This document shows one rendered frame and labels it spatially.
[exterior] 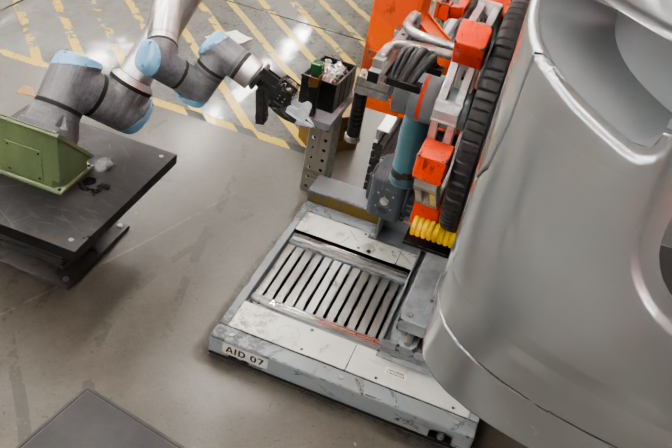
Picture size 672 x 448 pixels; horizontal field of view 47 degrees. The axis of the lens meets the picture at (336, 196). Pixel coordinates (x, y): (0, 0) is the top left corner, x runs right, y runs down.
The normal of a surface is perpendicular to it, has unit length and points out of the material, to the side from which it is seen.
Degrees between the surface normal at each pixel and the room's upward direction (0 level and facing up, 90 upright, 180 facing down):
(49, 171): 90
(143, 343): 0
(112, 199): 0
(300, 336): 0
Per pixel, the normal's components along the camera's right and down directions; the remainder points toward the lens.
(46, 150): -0.33, 0.51
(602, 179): -0.66, 0.33
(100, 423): 0.16, -0.80
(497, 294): -0.86, 0.25
